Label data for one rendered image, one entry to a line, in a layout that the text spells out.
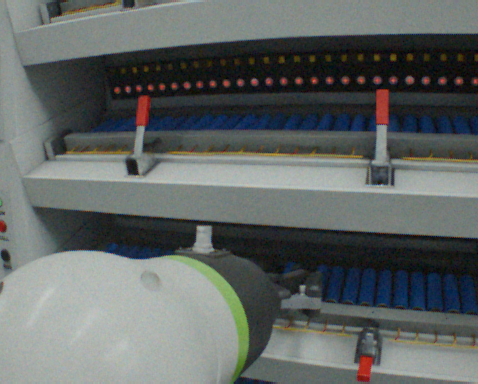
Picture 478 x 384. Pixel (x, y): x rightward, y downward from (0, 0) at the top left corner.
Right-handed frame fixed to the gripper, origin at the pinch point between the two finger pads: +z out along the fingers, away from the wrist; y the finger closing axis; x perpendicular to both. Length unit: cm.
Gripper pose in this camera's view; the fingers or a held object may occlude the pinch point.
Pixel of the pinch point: (284, 274)
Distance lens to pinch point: 51.4
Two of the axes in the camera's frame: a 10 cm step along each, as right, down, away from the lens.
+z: 3.4, 0.4, 9.4
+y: -9.4, -0.4, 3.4
